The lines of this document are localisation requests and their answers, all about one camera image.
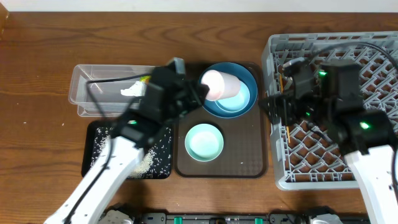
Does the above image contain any yellow green snack wrapper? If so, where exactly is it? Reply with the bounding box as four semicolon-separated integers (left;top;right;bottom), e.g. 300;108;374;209
139;75;150;83

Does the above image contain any white tissue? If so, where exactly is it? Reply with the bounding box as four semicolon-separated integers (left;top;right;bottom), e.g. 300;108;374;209
120;81;146;96

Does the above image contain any pink cup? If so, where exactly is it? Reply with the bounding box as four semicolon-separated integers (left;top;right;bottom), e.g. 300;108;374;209
200;70;241;101

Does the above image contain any green bowl with rice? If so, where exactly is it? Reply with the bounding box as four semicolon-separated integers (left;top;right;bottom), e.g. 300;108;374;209
184;123;224;162

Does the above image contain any light blue bowl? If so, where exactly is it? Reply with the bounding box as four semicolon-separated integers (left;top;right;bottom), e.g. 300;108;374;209
215;82;251;113

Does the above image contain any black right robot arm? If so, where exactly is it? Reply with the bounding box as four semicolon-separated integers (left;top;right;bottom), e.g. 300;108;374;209
259;59;397;223

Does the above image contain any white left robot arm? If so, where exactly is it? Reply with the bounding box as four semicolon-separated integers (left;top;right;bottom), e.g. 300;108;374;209
46;67;209;223

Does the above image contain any grey plastic dishwasher rack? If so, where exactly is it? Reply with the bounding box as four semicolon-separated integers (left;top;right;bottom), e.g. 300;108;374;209
261;31;397;190

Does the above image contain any wooden chopstick left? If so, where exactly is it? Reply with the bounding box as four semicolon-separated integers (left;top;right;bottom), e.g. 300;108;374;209
279;75;290;143

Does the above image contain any dark blue plate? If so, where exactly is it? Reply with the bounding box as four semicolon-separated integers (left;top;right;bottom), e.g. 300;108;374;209
200;62;258;118

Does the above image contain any white rice pile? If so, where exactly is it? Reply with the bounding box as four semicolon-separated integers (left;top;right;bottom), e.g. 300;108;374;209
90;127;172;179

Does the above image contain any black tray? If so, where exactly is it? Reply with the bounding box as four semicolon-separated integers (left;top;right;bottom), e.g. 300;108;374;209
81;120;174;180

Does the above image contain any clear plastic bin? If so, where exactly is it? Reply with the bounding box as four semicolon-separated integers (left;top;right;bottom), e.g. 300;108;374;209
69;64;154;117

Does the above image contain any brown serving tray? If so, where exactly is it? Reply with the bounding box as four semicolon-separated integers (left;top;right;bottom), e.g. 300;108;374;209
173;61;268;179

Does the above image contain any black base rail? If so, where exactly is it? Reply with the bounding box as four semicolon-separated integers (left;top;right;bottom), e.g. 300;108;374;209
105;203;371;224

